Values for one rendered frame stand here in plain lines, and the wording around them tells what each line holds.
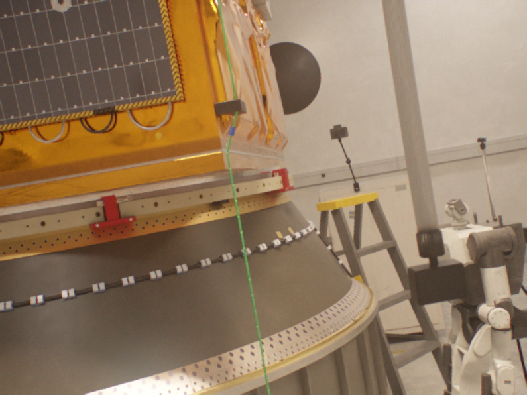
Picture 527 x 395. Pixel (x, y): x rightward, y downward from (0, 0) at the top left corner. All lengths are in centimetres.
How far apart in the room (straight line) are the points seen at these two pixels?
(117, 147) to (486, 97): 876
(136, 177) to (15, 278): 48
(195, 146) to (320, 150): 822
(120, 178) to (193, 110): 27
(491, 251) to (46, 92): 165
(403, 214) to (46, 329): 442
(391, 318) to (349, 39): 520
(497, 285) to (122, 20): 164
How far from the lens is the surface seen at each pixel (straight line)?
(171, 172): 169
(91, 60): 172
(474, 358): 280
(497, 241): 255
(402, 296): 379
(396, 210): 590
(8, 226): 197
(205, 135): 167
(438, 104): 1004
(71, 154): 177
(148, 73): 167
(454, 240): 266
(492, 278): 256
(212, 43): 174
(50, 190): 180
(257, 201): 228
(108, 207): 193
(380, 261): 594
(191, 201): 202
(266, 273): 209
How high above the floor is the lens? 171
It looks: 3 degrees down
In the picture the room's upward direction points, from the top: 10 degrees counter-clockwise
